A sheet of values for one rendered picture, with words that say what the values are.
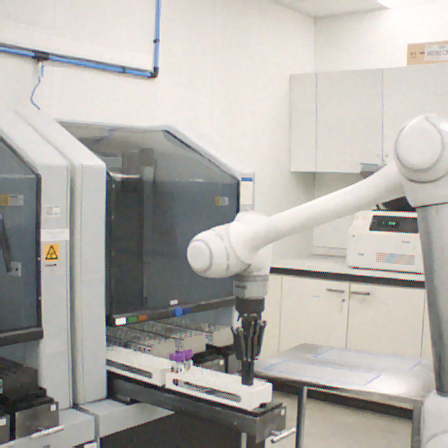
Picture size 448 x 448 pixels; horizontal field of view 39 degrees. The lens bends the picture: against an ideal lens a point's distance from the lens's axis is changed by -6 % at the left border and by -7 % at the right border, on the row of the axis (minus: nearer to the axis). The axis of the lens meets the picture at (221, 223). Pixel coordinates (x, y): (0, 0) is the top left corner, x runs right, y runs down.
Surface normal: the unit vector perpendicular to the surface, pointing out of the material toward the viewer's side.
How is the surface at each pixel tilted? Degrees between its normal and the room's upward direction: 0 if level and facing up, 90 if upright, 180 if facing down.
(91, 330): 90
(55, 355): 90
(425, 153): 81
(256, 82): 90
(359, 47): 90
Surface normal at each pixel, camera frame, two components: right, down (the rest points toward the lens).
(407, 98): -0.62, 0.03
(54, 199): 0.78, 0.05
